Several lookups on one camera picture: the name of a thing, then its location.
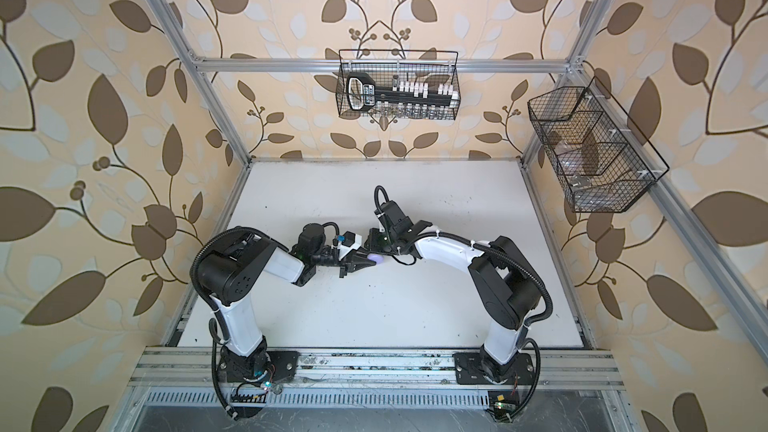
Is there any purple earbud charging case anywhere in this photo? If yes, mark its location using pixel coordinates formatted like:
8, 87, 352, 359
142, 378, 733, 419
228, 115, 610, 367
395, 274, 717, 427
367, 254, 384, 264

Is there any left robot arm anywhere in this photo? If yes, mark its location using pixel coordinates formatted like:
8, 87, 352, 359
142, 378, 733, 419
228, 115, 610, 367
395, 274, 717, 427
190, 222, 383, 359

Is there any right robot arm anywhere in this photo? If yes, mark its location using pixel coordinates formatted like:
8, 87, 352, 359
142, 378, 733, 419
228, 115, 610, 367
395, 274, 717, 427
366, 185, 554, 383

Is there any black tool with white parts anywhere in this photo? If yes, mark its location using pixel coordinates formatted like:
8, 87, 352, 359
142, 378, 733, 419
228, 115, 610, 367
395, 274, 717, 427
340, 72, 461, 112

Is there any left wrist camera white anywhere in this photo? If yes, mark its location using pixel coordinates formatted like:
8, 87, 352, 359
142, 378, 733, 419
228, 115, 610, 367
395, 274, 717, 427
337, 231, 363, 260

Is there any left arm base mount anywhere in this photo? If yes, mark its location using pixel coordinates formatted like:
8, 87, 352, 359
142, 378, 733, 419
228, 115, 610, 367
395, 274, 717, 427
211, 347, 300, 421

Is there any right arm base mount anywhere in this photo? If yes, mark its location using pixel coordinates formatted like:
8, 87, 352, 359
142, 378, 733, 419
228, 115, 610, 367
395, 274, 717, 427
453, 347, 542, 423

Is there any black wire basket back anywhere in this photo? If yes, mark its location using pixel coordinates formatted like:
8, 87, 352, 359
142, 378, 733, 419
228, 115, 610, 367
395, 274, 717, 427
335, 47, 462, 121

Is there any black wire basket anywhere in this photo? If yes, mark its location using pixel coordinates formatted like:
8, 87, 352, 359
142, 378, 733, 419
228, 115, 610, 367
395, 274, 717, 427
335, 47, 462, 121
527, 77, 670, 213

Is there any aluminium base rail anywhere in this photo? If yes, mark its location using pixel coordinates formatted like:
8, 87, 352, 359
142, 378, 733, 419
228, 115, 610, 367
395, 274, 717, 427
128, 346, 626, 410

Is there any black wire basket right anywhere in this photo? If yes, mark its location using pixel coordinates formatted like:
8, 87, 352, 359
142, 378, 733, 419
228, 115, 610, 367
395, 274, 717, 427
527, 77, 670, 213

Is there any aluminium frame back bar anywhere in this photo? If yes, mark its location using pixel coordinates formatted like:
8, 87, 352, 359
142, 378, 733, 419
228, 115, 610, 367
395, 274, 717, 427
193, 57, 571, 74

